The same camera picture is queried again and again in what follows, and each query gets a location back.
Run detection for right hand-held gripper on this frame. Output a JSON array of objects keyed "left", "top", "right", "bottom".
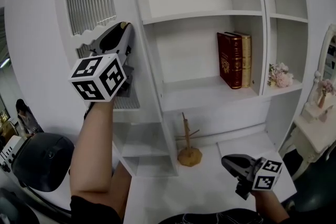
[{"left": 222, "top": 154, "right": 283, "bottom": 200}]

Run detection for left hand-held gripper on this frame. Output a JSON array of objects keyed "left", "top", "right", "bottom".
[{"left": 68, "top": 22, "right": 135, "bottom": 102}]

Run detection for person's left forearm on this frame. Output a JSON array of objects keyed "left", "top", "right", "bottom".
[{"left": 70, "top": 99, "right": 118, "bottom": 197}]

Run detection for person's right forearm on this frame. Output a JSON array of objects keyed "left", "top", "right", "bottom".
[{"left": 249, "top": 190, "right": 291, "bottom": 224}]

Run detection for white table top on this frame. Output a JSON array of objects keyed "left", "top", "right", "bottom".
[{"left": 125, "top": 136, "right": 297, "bottom": 224}]

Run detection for white flat board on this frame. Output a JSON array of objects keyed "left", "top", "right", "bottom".
[{"left": 216, "top": 136, "right": 278, "bottom": 163}]

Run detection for wooden mug tree stand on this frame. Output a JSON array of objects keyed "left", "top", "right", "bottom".
[{"left": 175, "top": 112, "right": 203, "bottom": 167}]

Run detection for white ornate dressing table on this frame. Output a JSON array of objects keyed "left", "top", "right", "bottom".
[{"left": 278, "top": 23, "right": 336, "bottom": 182}]

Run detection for pink flower bouquet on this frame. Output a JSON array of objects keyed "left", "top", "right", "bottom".
[{"left": 267, "top": 62, "right": 294, "bottom": 89}]

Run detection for gold hardcover book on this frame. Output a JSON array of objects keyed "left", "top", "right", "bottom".
[{"left": 235, "top": 32, "right": 252, "bottom": 89}]

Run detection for red hardcover book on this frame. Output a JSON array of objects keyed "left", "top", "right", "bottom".
[{"left": 217, "top": 31, "right": 243, "bottom": 90}]

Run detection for pink flowers in vase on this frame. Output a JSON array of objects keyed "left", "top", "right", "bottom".
[{"left": 317, "top": 78, "right": 336, "bottom": 109}]

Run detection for white framed oval mirror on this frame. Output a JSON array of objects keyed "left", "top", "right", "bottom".
[{"left": 316, "top": 24, "right": 336, "bottom": 87}]

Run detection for brown box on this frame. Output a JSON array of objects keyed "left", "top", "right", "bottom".
[{"left": 0, "top": 120, "right": 16, "bottom": 137}]

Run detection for white slotted machine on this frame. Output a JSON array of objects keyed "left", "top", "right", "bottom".
[{"left": 0, "top": 135, "right": 23, "bottom": 174}]

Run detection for person's black printed t-shirt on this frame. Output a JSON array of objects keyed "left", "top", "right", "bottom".
[{"left": 69, "top": 195, "right": 289, "bottom": 224}]

